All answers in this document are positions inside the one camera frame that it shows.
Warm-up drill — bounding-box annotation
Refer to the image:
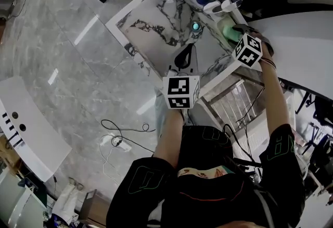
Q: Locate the white marble table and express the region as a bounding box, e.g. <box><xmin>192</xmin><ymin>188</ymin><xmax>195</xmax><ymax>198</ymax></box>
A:
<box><xmin>105</xmin><ymin>0</ymin><xmax>264</xmax><ymax>94</ymax></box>

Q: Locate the small teal round object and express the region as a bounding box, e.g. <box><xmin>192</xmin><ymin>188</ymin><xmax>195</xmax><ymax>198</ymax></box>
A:
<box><xmin>190</xmin><ymin>20</ymin><xmax>203</xmax><ymax>33</ymax></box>

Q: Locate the white floor cable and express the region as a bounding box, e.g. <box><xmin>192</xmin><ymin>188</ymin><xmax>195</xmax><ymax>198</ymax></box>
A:
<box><xmin>98</xmin><ymin>143</ymin><xmax>123</xmax><ymax>180</ymax></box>

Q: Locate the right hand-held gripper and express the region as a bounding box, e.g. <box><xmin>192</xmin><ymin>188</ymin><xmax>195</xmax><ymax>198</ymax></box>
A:
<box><xmin>230</xmin><ymin>23</ymin><xmax>275</xmax><ymax>68</ymax></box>

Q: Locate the white cabinet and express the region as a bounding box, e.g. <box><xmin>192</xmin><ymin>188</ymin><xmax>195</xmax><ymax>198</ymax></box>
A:
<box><xmin>0</xmin><ymin>166</ymin><xmax>48</xmax><ymax>228</ymax></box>

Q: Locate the white curved panel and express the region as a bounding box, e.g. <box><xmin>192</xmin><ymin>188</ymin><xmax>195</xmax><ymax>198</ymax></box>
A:
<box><xmin>0</xmin><ymin>75</ymin><xmax>73</xmax><ymax>183</ymax></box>

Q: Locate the person's right forearm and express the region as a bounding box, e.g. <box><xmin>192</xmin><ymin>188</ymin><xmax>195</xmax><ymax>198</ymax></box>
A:
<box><xmin>260</xmin><ymin>61</ymin><xmax>296</xmax><ymax>142</ymax></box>

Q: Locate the white power strip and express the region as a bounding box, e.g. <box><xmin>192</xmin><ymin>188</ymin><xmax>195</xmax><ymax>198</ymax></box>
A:
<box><xmin>99</xmin><ymin>134</ymin><xmax>133</xmax><ymax>151</ymax></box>

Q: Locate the green sponge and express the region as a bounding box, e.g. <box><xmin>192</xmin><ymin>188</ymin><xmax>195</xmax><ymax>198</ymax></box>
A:
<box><xmin>222</xmin><ymin>23</ymin><xmax>241</xmax><ymax>43</ymax></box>

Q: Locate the black wrist band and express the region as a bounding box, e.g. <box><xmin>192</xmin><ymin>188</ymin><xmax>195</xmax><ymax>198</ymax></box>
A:
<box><xmin>260</xmin><ymin>56</ymin><xmax>277</xmax><ymax>70</ymax></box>

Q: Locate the metal rack under sink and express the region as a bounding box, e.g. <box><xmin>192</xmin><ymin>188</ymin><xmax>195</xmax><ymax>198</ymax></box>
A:
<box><xmin>204</xmin><ymin>77</ymin><xmax>265</xmax><ymax>130</ymax></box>

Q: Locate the white plastic bag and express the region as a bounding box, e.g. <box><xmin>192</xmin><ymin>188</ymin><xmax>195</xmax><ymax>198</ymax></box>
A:
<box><xmin>55</xmin><ymin>182</ymin><xmax>84</xmax><ymax>219</ymax></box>

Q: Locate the person's black shirt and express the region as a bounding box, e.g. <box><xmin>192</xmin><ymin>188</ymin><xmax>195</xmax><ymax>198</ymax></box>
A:
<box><xmin>106</xmin><ymin>123</ymin><xmax>309</xmax><ymax>228</ymax></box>

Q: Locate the person's left forearm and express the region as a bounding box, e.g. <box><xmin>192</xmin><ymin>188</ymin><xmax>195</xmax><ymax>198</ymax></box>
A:
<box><xmin>152</xmin><ymin>108</ymin><xmax>186</xmax><ymax>161</ymax></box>

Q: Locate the white curved countertop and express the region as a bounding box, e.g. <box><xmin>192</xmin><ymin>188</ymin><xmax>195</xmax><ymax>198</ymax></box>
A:
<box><xmin>246</xmin><ymin>9</ymin><xmax>333</xmax><ymax>99</ymax></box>

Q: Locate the brown cardboard box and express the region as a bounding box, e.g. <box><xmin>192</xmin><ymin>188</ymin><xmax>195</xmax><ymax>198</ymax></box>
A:
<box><xmin>77</xmin><ymin>188</ymin><xmax>111</xmax><ymax>228</ymax></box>

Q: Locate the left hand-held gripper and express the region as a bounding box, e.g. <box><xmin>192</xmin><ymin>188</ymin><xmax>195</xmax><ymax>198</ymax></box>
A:
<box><xmin>162</xmin><ymin>43</ymin><xmax>201</xmax><ymax>111</ymax></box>

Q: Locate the black floor cable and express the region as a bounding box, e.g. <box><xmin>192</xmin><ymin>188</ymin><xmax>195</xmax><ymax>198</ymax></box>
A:
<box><xmin>100</xmin><ymin>118</ymin><xmax>157</xmax><ymax>155</ymax></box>

